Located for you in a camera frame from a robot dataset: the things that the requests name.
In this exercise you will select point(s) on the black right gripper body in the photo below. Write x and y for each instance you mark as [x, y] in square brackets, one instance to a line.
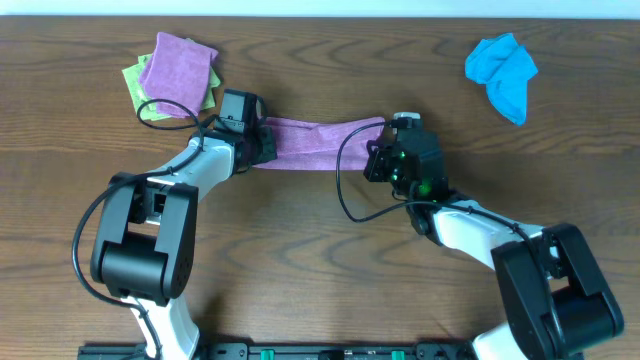
[385, 167]

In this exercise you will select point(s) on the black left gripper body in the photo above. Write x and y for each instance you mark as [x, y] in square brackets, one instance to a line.
[266, 145]

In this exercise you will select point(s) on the purple microfiber cloth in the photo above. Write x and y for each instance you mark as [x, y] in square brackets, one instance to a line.
[308, 146]

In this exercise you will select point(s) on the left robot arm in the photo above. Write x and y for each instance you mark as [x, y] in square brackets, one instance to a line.
[145, 243]

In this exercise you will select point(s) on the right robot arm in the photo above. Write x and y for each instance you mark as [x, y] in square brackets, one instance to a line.
[556, 299]

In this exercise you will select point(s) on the folded purple cloth on stack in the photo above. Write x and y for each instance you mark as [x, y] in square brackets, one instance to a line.
[178, 70]

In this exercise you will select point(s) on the folded green cloth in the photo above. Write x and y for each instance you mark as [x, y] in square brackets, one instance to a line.
[138, 96]

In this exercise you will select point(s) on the crumpled blue cloth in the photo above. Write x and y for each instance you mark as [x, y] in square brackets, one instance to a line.
[505, 68]

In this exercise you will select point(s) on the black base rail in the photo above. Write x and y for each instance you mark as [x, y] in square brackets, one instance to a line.
[244, 351]

